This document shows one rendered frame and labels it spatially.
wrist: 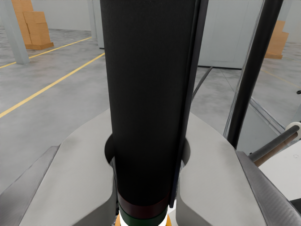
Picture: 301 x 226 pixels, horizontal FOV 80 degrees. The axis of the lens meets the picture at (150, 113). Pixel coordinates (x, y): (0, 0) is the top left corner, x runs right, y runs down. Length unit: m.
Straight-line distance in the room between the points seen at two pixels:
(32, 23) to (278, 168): 8.17
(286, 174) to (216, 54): 5.32
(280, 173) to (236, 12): 5.31
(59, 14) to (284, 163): 14.27
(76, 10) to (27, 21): 5.90
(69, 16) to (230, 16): 10.66
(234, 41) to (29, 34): 6.94
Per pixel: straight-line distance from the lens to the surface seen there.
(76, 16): 13.85
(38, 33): 8.24
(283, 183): 0.52
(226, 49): 5.76
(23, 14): 8.40
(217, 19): 5.60
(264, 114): 1.30
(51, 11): 14.72
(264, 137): 1.30
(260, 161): 0.29
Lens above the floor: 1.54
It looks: 31 degrees down
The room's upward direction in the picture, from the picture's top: 2 degrees clockwise
